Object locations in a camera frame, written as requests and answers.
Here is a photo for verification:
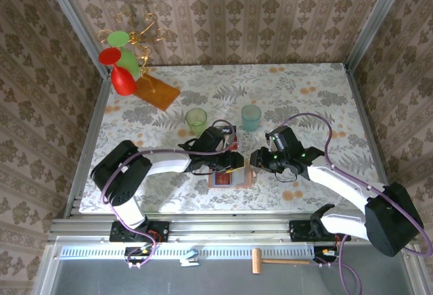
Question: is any black connector block with wires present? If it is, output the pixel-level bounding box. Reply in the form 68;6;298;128
313;246;343;265
124;246;157;269

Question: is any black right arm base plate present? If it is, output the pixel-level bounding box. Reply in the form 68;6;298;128
289;219;352;242

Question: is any black VIP card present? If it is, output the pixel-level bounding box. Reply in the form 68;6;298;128
216;124;237;137

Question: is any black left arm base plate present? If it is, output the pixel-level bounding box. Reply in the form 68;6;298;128
110;221;170;243

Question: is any pink leather card holder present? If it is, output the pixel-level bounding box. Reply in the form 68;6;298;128
208;164;258;189

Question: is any grey metal shelf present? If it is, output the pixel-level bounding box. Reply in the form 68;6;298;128
32;235;433;295

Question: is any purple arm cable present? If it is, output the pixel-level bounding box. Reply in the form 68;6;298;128
101;118;237;269
275;113;433;294

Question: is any wooden mallet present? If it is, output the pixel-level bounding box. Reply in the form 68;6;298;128
252;248;311;275

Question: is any red plastic wine glass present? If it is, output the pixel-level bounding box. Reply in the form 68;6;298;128
98;47;137;97

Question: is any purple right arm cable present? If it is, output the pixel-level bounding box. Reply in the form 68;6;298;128
275;113;433;294

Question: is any white slotted cable duct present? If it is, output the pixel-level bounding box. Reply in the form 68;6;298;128
60;246;317;260

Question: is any gold wire rack wooden base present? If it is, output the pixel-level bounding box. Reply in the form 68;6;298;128
97;12;181;112

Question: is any blue and white stapler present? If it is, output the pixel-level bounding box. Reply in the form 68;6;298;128
179;248;200;268

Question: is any aluminium frame post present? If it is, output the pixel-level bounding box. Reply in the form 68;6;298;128
36;0;114;80
344;0;413;72

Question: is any blue plastic cup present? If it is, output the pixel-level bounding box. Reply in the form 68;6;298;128
240;105;261;133

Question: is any green plastic cup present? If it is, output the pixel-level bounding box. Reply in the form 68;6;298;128
185;108;208;137

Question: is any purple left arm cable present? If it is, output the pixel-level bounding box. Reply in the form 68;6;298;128
101;118;237;269

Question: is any green plastic wine glass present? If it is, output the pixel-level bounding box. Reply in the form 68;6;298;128
107;30;141;78

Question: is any aluminium table side rail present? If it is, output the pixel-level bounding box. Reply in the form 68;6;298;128
343;63;402;217
63;71;114;220

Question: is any aluminium mounting rail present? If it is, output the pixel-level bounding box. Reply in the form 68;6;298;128
47;215;419;244

